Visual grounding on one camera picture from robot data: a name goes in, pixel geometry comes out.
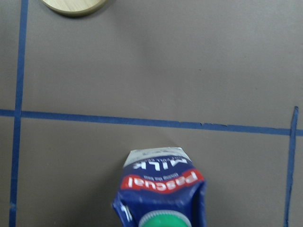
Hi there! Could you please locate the blue milk carton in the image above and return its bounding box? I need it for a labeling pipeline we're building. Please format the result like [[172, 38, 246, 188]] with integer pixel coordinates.
[[112, 147, 207, 227]]

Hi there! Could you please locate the wooden mug tree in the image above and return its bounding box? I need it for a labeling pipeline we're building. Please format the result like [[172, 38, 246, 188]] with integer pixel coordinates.
[[42, 0, 107, 17]]

